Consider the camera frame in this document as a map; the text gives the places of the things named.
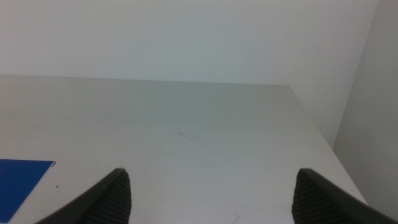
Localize blue rectangular mat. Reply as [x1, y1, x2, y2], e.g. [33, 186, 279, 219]
[0, 159, 57, 224]

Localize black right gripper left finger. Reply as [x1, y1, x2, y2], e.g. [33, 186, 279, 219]
[34, 167, 132, 224]

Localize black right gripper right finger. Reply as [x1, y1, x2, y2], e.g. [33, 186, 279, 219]
[291, 168, 398, 224]

